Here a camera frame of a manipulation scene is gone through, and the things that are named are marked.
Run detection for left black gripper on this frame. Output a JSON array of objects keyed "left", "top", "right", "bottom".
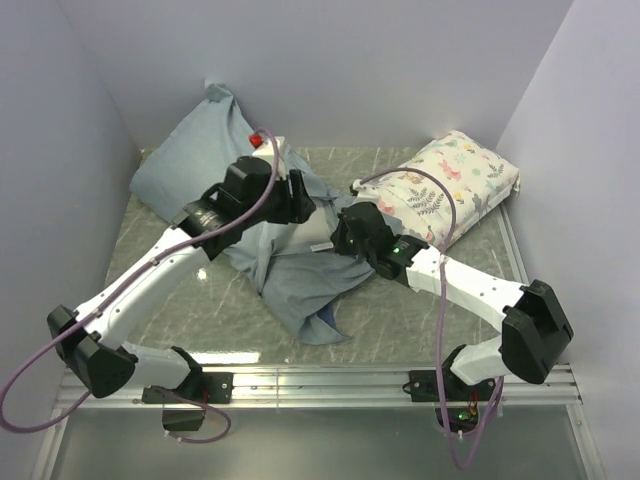
[{"left": 243, "top": 169, "right": 316, "bottom": 229}]

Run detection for white pillow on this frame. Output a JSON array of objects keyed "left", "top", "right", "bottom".
[{"left": 282, "top": 204, "right": 331, "bottom": 248}]

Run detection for blue pillowcase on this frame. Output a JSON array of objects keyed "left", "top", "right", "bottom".
[{"left": 128, "top": 77, "right": 376, "bottom": 346}]

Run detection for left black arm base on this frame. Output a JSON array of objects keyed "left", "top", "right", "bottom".
[{"left": 141, "top": 371, "right": 234, "bottom": 434}]

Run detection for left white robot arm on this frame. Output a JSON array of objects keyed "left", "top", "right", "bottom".
[{"left": 47, "top": 156, "right": 315, "bottom": 402}]

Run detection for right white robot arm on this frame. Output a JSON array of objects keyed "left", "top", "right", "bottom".
[{"left": 331, "top": 202, "right": 574, "bottom": 400}]

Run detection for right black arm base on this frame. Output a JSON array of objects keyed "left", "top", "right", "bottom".
[{"left": 402, "top": 347, "right": 506, "bottom": 434}]

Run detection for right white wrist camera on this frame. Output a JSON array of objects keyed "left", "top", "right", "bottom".
[{"left": 349, "top": 179, "right": 380, "bottom": 205}]

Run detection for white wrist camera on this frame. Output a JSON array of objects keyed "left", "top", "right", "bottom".
[
  {"left": 249, "top": 132, "right": 290, "bottom": 178},
  {"left": 349, "top": 179, "right": 380, "bottom": 205}
]

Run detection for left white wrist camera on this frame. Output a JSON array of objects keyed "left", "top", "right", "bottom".
[{"left": 249, "top": 132, "right": 290, "bottom": 178}]

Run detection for aluminium mounting rail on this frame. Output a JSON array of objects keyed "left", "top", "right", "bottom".
[{"left": 29, "top": 199, "right": 609, "bottom": 480}]

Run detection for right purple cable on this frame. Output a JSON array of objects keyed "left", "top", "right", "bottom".
[{"left": 357, "top": 166, "right": 504, "bottom": 471}]

